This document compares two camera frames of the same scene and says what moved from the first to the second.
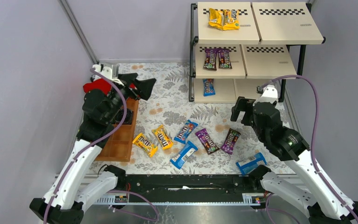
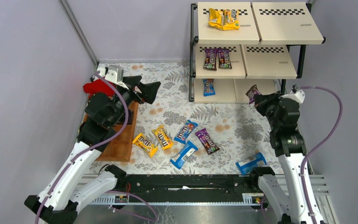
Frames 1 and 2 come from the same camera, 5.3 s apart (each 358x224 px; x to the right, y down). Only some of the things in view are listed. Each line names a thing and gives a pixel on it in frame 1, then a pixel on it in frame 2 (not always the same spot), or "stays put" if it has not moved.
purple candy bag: [207, 142] stays put
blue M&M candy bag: [185, 130] stays put
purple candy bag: [230, 141] → [253, 91]
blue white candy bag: [184, 155] stays put
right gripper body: [246, 110] → [262, 103]
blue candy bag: [245, 165] stays put
